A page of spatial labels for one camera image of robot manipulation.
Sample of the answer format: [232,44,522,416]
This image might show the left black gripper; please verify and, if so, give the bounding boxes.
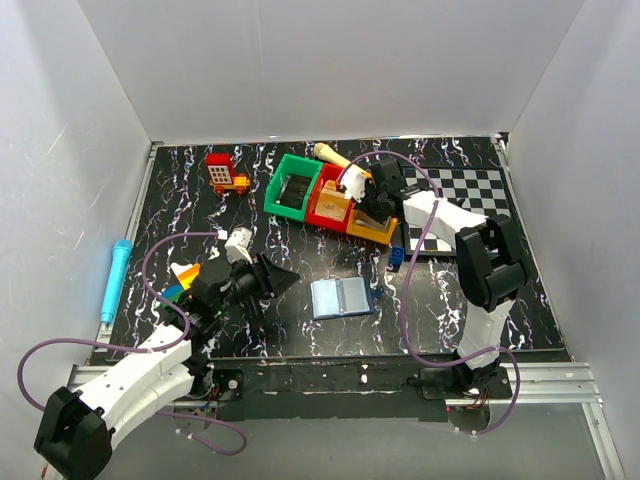
[214,252,300,316]

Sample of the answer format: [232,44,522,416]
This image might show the navy blue card holder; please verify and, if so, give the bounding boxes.
[308,277,375,321]

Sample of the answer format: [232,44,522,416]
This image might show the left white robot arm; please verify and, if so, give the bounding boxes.
[34,253,300,479]

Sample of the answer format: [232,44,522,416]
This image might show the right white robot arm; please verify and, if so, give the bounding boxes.
[339,152,530,398]

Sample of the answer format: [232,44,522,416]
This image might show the orange plastic bin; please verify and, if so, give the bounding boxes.
[346,206,398,245]

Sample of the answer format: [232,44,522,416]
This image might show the black perforated bar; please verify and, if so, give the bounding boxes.
[244,296,271,331]

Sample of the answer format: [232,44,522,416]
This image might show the small blue toy brick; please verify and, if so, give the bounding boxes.
[388,246,405,271]

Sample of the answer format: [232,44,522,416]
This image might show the red plastic bin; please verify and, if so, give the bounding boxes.
[304,163,352,233]

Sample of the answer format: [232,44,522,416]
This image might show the cream wooden pestle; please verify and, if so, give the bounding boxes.
[313,142,350,168]

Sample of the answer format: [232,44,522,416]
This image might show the green plastic bin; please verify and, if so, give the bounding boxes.
[263,154,322,222]

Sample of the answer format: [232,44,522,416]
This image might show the green yellow toy block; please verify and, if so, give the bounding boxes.
[161,263,201,312]

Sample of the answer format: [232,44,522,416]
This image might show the black white chessboard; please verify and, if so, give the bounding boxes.
[402,166,515,257]

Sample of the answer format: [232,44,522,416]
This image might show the red toy block truck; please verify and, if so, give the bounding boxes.
[205,153,251,196]

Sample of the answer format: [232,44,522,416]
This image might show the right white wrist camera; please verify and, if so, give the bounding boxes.
[339,166,371,203]

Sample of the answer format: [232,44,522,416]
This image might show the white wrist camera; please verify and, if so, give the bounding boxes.
[339,166,371,203]
[224,227,252,264]

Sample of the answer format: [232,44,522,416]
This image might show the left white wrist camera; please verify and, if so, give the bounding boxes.
[224,227,252,264]

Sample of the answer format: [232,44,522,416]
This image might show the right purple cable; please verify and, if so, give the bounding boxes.
[337,150,522,436]

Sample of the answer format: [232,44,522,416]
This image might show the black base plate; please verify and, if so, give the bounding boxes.
[175,358,515,422]

